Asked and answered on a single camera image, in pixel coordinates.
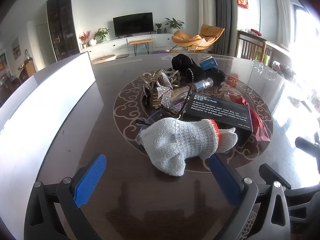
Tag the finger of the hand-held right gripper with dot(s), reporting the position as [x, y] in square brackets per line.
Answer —
[307, 145]
[275, 176]

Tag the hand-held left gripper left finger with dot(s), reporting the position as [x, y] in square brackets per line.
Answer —
[90, 180]

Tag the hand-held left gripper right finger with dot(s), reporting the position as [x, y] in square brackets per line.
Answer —
[222, 180]

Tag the grey knit glove orange cuff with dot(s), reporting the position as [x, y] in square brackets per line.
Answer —
[180, 145]

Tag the white storage box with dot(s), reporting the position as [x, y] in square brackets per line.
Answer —
[50, 92]

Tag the rhinestone bow hair clip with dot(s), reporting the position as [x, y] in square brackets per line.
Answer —
[165, 90]

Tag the blue and white carton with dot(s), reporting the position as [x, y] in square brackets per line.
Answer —
[207, 63]

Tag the black scrunchie with white trim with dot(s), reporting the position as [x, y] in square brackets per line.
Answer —
[182, 61]

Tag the dark patterned glass desktop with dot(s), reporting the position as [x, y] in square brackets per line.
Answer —
[75, 135]

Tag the white knit glove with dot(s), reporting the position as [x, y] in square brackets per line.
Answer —
[228, 140]

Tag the red foil packet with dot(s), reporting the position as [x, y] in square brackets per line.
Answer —
[260, 125]

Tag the black printed box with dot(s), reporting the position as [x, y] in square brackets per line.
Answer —
[220, 112]

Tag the clear plastic goggles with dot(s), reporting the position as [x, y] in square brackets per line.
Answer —
[147, 120]

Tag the clear acrylic stand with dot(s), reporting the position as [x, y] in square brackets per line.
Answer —
[262, 70]

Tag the glass vial bottle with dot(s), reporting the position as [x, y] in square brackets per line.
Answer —
[202, 83]

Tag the black sparkly scrunchie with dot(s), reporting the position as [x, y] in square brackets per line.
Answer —
[215, 76]

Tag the wooden dining chairs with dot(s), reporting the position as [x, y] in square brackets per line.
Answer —
[252, 46]

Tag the rhinestone barrette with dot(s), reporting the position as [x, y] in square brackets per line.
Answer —
[173, 76]

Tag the round beige floor cushion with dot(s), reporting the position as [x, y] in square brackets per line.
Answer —
[105, 57]

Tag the wooden side cabinet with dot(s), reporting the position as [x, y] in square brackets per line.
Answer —
[27, 67]

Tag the white sheer curtain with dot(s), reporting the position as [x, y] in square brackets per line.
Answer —
[285, 17]

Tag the white round vase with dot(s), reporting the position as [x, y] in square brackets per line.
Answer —
[92, 42]

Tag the white door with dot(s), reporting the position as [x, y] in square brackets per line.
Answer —
[42, 45]

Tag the red flower bouquet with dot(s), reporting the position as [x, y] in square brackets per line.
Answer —
[85, 36]

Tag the orange lounge chair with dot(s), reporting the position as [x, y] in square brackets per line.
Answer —
[192, 38]

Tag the bushy green potted plant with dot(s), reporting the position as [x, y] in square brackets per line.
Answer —
[101, 33]

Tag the wooden bench with black legs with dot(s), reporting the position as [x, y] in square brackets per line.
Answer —
[140, 41]

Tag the white television cabinet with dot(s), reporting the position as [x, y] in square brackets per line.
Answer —
[160, 40]

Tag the dark glass bookcase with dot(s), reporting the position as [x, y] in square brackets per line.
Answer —
[62, 25]

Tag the grey curtain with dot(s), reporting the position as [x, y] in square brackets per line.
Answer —
[225, 10]

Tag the black flat television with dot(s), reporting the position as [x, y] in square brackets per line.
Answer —
[132, 25]

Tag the large leafy potted plant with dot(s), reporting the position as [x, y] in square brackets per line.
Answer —
[173, 23]

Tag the small potted plant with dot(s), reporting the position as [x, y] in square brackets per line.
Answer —
[158, 26]

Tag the white standing air conditioner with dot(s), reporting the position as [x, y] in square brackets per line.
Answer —
[206, 5]

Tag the thin dark frame eyeglasses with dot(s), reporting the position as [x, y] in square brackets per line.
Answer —
[186, 100]

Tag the framed wall picture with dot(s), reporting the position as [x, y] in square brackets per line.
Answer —
[16, 48]

